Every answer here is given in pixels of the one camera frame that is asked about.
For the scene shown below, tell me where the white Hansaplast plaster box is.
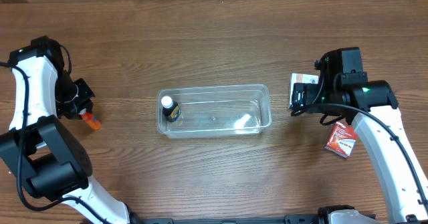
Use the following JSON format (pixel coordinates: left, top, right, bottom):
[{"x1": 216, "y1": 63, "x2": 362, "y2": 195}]
[{"x1": 289, "y1": 73, "x2": 319, "y2": 108}]

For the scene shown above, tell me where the orange bottle white cap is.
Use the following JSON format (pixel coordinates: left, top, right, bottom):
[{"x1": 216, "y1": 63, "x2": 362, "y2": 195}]
[{"x1": 79, "y1": 110, "x2": 101, "y2": 130}]

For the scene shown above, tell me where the red white packet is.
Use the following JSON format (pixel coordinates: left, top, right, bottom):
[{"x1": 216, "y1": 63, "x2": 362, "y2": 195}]
[{"x1": 324, "y1": 122, "x2": 358, "y2": 158}]

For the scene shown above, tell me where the dark bottle white cap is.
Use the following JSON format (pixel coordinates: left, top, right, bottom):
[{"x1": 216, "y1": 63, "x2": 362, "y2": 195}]
[{"x1": 160, "y1": 96, "x2": 181, "y2": 122}]

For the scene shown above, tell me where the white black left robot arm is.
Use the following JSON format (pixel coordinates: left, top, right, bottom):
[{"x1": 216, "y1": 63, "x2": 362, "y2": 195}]
[{"x1": 1, "y1": 36, "x2": 141, "y2": 223}]

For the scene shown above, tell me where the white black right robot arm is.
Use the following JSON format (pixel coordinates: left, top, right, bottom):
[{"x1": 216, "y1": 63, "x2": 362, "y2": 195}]
[{"x1": 290, "y1": 47, "x2": 427, "y2": 223}]

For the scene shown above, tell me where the clear plastic container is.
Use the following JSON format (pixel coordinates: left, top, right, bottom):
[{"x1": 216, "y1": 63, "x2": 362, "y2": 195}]
[{"x1": 156, "y1": 84, "x2": 273, "y2": 139}]

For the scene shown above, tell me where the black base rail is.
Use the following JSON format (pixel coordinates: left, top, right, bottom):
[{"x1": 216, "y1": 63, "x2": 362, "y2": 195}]
[{"x1": 135, "y1": 214, "x2": 319, "y2": 224}]

